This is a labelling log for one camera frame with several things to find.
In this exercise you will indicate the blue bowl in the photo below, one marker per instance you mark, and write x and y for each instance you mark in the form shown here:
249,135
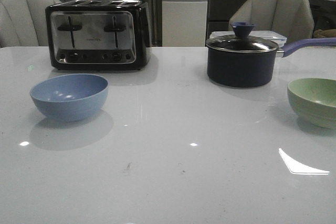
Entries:
70,97

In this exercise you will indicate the green bowl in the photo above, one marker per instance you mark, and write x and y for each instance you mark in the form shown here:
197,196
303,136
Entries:
313,99

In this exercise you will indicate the dark blue saucepan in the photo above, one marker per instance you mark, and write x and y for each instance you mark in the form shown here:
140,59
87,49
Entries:
249,70

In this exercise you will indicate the glass pot lid blue knob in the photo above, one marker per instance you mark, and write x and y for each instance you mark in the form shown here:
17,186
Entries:
241,40

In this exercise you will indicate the black and chrome toaster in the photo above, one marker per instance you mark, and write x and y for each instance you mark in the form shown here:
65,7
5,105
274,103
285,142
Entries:
99,34

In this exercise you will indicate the white cabinet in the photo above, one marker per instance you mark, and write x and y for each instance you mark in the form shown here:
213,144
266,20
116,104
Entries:
184,23

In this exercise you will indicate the clear plastic container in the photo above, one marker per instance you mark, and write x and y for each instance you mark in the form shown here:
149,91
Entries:
265,34

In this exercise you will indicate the beige chair right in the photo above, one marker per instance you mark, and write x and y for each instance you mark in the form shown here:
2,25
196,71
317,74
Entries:
290,18

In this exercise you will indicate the beige chair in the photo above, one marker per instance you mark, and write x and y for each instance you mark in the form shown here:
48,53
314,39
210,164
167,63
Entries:
23,22
290,18

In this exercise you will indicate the beige chair left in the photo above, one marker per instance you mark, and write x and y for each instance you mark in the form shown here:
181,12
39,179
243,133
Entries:
23,22

